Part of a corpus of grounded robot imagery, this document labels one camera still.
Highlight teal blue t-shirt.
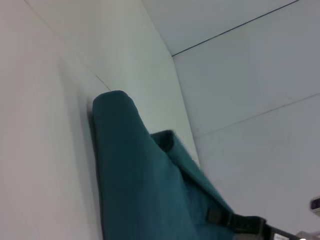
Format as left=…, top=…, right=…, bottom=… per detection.
left=91, top=89, right=242, bottom=240

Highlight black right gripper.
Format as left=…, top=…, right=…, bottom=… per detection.
left=206, top=206, right=302, bottom=240

